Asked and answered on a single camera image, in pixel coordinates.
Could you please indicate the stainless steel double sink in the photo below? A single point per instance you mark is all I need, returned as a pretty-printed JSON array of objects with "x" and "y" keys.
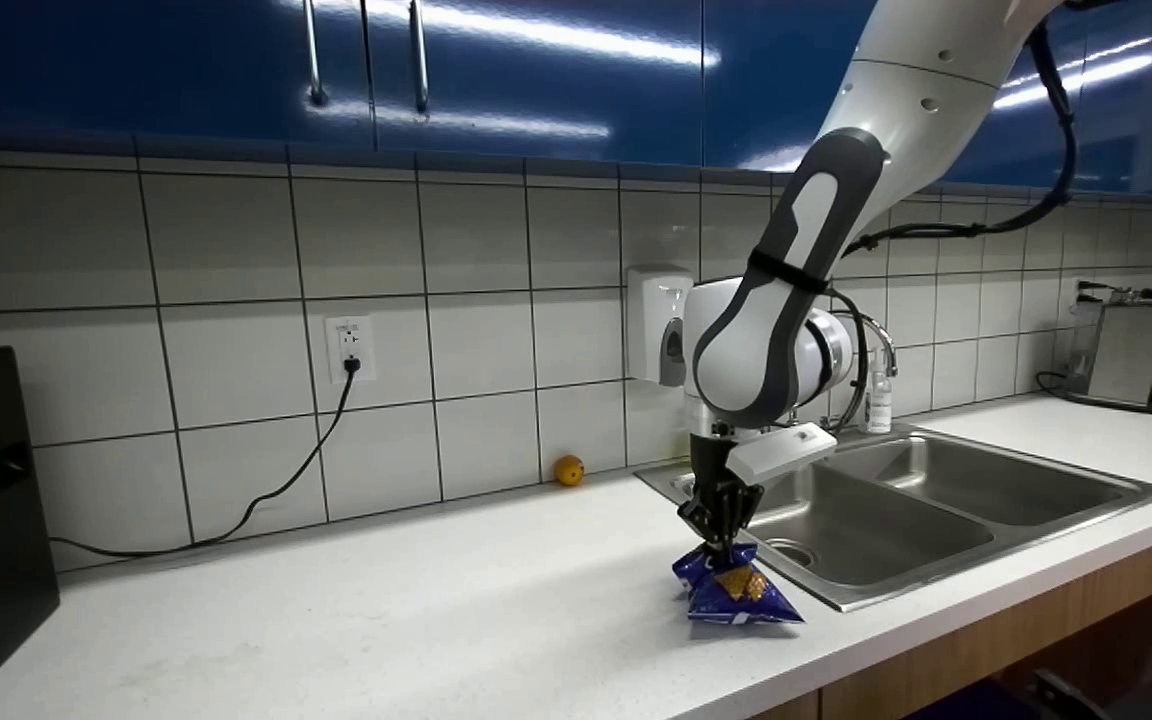
[{"x": 882, "y": 518}]

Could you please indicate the silver appliance on counter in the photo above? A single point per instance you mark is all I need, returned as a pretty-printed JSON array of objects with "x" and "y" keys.
[{"x": 1140, "y": 354}]

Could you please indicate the chrome faucet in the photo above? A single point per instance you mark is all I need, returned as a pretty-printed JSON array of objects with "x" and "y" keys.
[{"x": 882, "y": 381}]

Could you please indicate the white wall soap dispenser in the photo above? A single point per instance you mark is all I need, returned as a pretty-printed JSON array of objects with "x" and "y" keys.
[{"x": 656, "y": 325}]

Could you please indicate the blue chip bag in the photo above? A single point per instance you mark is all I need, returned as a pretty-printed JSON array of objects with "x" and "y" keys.
[{"x": 728, "y": 589}]

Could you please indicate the wooden lower cabinets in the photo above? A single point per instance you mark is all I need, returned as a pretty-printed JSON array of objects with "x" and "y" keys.
[{"x": 1070, "y": 655}]

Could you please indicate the small orange ball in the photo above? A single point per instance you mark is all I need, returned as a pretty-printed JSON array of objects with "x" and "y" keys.
[{"x": 568, "y": 471}]

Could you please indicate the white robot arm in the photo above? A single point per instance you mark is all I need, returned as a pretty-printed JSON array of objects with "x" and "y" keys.
[{"x": 918, "y": 89}]

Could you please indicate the white wall outlet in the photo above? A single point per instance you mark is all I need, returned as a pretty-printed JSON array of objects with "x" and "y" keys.
[{"x": 349, "y": 344}]

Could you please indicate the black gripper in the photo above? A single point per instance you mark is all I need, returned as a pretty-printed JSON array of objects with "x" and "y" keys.
[{"x": 716, "y": 503}]

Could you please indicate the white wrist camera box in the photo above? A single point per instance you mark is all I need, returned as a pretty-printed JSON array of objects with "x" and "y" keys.
[{"x": 778, "y": 450}]

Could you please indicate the blue upper cabinets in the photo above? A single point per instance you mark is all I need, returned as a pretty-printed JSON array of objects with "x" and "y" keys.
[{"x": 678, "y": 84}]

